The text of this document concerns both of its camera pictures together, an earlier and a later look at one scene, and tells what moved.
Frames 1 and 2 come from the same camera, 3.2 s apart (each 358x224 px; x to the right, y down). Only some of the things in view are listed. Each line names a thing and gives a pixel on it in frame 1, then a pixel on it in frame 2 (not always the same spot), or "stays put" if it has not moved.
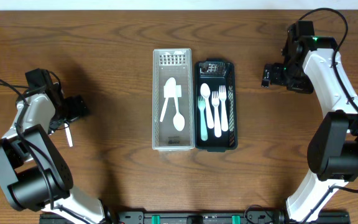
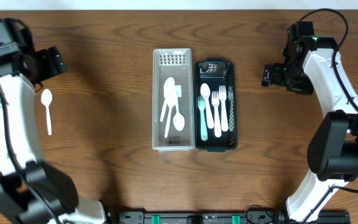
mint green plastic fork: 201,104 stays put
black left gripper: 77,107 -> 56,60
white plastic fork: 222,94 stays put
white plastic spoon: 178,120 stays put
